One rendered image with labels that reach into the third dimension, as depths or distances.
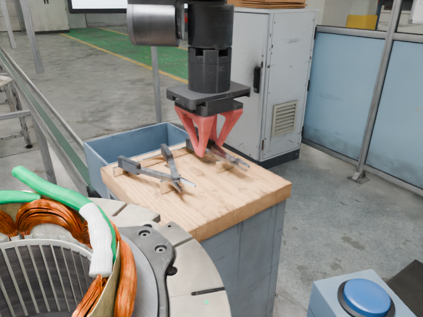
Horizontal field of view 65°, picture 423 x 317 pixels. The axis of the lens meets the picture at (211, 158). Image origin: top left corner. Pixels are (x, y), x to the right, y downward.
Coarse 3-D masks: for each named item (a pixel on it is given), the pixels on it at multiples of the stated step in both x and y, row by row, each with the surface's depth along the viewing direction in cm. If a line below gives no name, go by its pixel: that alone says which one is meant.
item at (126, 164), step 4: (120, 156) 45; (120, 160) 45; (124, 160) 44; (128, 160) 44; (132, 160) 44; (120, 164) 45; (124, 164) 44; (128, 164) 44; (132, 164) 43; (136, 164) 43; (124, 168) 45; (128, 168) 44; (132, 168) 44; (136, 168) 43; (132, 172) 44; (136, 172) 43
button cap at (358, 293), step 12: (348, 288) 31; (360, 288) 31; (372, 288) 31; (348, 300) 30; (360, 300) 30; (372, 300) 30; (384, 300) 30; (360, 312) 30; (372, 312) 29; (384, 312) 29
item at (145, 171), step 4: (140, 168) 43; (144, 168) 43; (140, 172) 43; (144, 172) 43; (148, 172) 42; (152, 172) 42; (156, 172) 42; (160, 172) 42; (152, 176) 42; (156, 176) 42; (160, 176) 42; (164, 176) 41; (168, 176) 41; (164, 180) 41; (168, 180) 41
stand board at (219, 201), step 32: (192, 160) 51; (128, 192) 42; (160, 192) 42; (192, 192) 42; (224, 192) 42; (256, 192) 42; (288, 192) 45; (160, 224) 37; (192, 224) 37; (224, 224) 39
